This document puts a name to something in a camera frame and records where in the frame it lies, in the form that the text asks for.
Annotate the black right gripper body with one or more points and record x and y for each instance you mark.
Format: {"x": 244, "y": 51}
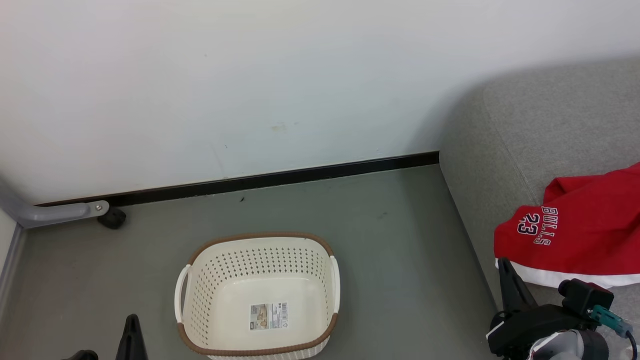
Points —
{"x": 525, "y": 327}

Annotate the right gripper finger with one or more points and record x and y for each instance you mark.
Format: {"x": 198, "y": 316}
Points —
{"x": 515, "y": 290}

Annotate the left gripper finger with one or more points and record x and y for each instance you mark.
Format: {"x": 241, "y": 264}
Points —
{"x": 132, "y": 345}

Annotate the red Bulls jersey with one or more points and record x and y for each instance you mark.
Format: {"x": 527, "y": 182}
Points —
{"x": 585, "y": 235}

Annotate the cream plastic laundry basket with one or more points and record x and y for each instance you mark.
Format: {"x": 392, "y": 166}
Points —
{"x": 260, "y": 275}

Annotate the black caster wheel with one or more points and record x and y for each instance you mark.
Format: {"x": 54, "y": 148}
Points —
{"x": 113, "y": 218}

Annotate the paper label sticker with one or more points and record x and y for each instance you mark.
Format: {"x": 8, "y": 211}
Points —
{"x": 269, "y": 316}

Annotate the grey fabric sofa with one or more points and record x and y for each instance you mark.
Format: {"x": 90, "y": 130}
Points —
{"x": 525, "y": 130}

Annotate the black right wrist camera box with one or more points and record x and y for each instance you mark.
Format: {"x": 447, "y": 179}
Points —
{"x": 585, "y": 297}

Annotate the grey metal frame leg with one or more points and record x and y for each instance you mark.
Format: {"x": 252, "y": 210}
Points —
{"x": 45, "y": 212}

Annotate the black wall baseboard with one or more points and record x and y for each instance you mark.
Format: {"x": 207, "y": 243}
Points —
{"x": 300, "y": 175}

